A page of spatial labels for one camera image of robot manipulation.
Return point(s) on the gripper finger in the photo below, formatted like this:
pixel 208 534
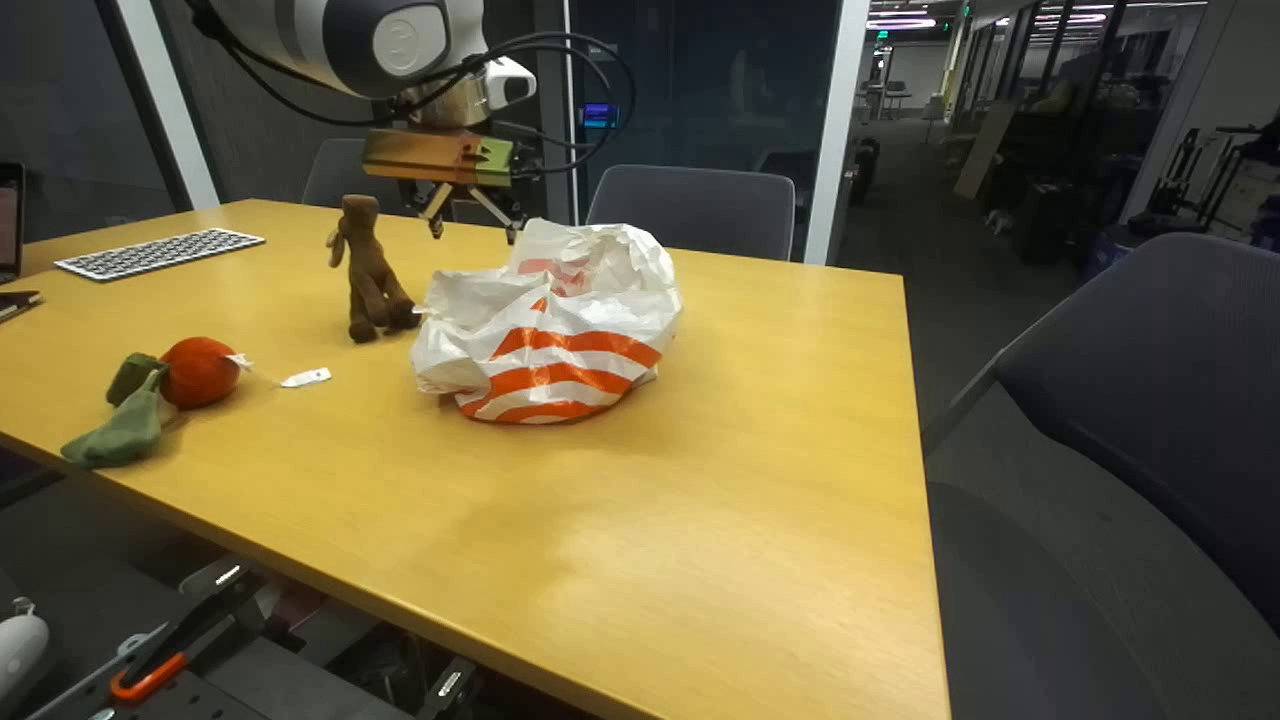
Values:
pixel 438 208
pixel 497 214

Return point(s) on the brown plush moose toy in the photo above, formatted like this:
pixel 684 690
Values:
pixel 378 303

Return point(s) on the red plush tomato toy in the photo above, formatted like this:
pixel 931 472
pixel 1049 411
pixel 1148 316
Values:
pixel 148 394

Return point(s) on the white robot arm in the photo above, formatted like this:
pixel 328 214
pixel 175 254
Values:
pixel 420 65

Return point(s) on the grey office chair middle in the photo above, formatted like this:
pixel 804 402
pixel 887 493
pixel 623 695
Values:
pixel 336 171

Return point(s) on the grey office chair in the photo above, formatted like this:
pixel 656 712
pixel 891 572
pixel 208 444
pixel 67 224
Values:
pixel 336 171
pixel 719 208

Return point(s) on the orange white plastic bag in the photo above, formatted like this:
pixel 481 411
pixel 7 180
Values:
pixel 563 328

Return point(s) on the grey office chair left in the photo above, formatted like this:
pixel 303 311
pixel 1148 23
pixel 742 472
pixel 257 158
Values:
pixel 719 208

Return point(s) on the white keyboard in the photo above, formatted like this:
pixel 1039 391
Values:
pixel 159 254

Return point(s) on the large grey chair foreground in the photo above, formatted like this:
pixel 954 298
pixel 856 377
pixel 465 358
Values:
pixel 1107 483

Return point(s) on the orange handled clamp tool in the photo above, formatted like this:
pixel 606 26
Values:
pixel 180 647

